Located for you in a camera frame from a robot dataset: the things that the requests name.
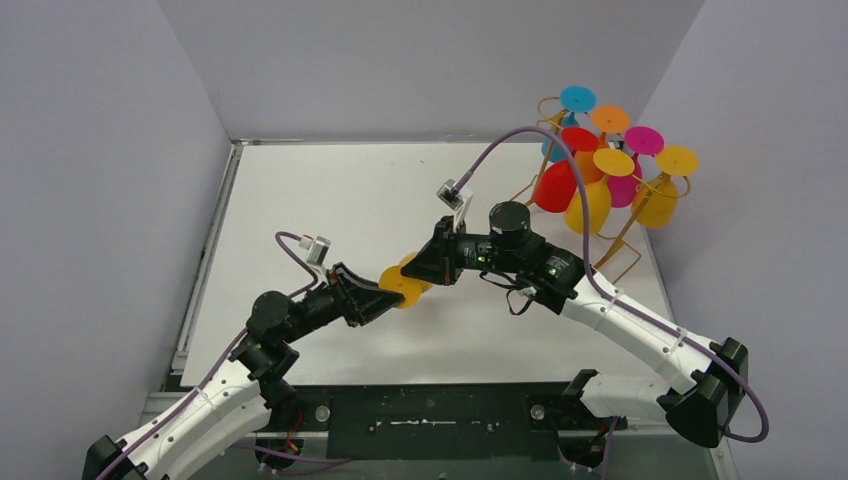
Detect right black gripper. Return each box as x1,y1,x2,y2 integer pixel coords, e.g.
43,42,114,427
403,213,522,286

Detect yellow wine glass front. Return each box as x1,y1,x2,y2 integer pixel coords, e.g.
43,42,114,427
378,252,433,309

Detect yellow wine glass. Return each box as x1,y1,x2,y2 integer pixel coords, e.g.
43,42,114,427
631,145,700,229
378,252,433,309
564,148,635,235

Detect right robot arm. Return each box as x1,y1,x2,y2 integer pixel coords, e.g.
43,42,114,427
401,201,747,448

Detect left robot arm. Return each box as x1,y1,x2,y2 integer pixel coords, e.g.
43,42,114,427
82,263,409,479

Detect red plastic wine glass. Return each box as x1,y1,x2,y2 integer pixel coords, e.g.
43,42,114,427
532,127,603,213

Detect blue plastic wine glass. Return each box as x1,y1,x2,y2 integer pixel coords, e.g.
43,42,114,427
537,85,597,156

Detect orange plastic wine glass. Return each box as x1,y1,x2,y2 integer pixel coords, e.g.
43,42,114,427
571,105,631,184

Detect pink plastic wine glass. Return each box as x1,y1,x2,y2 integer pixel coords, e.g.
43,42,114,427
607,126,665,209

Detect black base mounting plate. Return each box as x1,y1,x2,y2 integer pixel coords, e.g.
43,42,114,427
262,382,613,467

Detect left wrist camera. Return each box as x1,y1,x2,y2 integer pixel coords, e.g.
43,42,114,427
298,235,331,268

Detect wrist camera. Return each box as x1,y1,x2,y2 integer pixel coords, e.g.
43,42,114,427
298,235,331,268
436,179,474,232

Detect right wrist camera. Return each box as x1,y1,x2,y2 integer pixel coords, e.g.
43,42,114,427
436,179,474,232

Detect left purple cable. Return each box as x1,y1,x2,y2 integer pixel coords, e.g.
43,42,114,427
92,231,333,480

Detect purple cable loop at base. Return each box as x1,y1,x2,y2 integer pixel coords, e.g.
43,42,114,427
231,440,352,477

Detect gold wire glass rack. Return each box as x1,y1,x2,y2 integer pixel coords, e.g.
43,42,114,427
523,100,675,267

